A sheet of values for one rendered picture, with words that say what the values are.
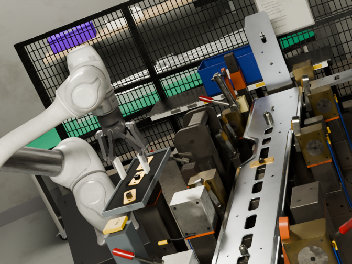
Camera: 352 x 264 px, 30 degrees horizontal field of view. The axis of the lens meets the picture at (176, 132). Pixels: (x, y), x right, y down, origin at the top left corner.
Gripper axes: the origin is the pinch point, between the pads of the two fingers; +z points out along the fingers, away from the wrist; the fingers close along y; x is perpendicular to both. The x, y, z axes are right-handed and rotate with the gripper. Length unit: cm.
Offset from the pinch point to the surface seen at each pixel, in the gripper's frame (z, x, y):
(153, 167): 4.0, 5.7, 3.8
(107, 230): 4.2, -29.6, 1.4
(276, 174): 19.8, 13.3, 39.2
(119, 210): 4.3, -19.1, 0.9
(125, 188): 4.1, -5.5, -2.5
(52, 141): 48, 200, -166
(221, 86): 3, 68, 13
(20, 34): -21, 274, -201
